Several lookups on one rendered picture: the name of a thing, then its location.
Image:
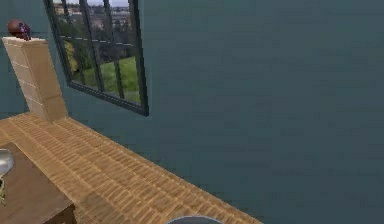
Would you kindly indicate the dark red round ball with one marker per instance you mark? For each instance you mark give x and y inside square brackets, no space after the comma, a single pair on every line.
[17,28]

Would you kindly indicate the grey round object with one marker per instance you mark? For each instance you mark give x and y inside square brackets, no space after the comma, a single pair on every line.
[194,220]

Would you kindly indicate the black framed window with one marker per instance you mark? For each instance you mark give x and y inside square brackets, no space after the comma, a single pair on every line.
[110,50]

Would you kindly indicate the grey glass bowl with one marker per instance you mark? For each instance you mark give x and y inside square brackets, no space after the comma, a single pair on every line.
[4,161]

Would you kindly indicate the brown wooden table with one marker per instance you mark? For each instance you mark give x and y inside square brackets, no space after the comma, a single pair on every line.
[30,193]

